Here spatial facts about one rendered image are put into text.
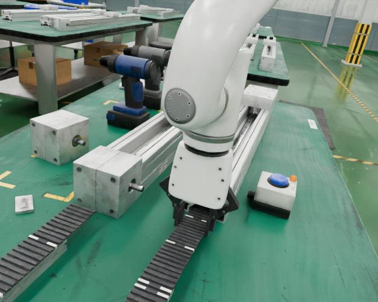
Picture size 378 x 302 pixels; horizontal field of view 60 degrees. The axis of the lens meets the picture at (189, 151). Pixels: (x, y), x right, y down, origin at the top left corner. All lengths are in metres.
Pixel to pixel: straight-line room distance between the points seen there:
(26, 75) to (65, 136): 2.74
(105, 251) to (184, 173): 0.19
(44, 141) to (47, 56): 2.11
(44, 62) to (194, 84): 2.59
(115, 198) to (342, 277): 0.42
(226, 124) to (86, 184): 0.30
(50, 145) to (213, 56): 0.53
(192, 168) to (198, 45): 0.22
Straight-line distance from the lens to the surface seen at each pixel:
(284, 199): 0.72
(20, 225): 0.66
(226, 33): 0.40
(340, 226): 0.79
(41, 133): 0.84
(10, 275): 0.53
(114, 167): 0.63
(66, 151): 0.83
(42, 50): 2.93
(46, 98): 3.02
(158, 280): 0.50
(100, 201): 0.66
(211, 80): 0.40
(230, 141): 0.52
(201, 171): 0.53
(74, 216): 0.62
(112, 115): 1.05
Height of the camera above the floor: 1.18
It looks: 25 degrees down
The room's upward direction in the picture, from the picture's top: 8 degrees clockwise
